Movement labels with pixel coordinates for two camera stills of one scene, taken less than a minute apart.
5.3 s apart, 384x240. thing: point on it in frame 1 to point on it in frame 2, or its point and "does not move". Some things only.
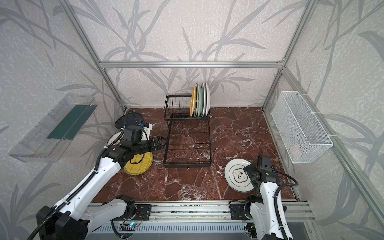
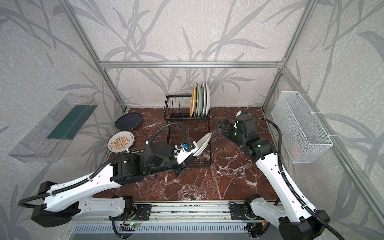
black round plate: [131, 121] does not move
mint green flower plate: [199, 101] does not move
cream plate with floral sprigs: [196, 103] does not move
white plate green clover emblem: [235, 177] to [202, 143]
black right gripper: [252, 168] to [230, 125]
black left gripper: [153, 147] to [182, 166]
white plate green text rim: [207, 100] does not move
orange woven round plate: [192, 102] does not move
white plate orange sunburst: [203, 101] does not move
